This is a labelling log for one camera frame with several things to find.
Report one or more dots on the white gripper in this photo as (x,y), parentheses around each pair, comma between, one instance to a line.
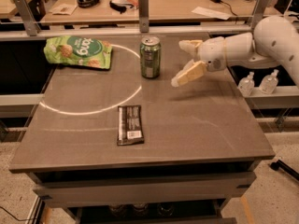
(211,52)

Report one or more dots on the green soda can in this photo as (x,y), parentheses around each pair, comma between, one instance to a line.
(150,56)

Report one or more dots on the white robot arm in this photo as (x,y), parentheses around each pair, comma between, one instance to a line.
(274,41)

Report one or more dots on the white paper sheet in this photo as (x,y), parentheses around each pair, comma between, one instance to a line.
(211,13)

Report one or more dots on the clear sanitizer bottle left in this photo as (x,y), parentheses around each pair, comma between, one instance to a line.
(246,84)

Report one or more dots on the clear sanitizer bottle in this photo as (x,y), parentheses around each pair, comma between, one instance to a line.
(246,84)
(269,83)

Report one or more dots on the clear sanitizer bottle right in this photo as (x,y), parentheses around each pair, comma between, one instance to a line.
(269,83)

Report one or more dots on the black sunglasses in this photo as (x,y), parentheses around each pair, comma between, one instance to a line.
(116,7)

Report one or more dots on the black snack bar wrapper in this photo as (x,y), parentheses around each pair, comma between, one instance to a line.
(130,130)

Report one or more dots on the green snack bag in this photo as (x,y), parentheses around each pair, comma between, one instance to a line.
(79,51)

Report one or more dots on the grey table drawer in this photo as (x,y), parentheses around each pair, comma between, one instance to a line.
(145,189)

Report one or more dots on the small paper card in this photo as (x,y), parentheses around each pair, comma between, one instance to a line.
(64,9)

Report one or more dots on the black chair leg caster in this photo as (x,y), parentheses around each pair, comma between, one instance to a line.
(275,165)

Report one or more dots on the middle metal bracket post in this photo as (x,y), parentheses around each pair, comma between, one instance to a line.
(144,24)

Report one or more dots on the metal bracket post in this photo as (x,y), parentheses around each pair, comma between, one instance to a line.
(31,26)
(144,24)
(258,11)

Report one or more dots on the right metal bracket post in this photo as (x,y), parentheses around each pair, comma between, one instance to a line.
(258,11)

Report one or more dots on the left metal bracket post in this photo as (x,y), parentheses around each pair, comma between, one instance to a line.
(31,26)

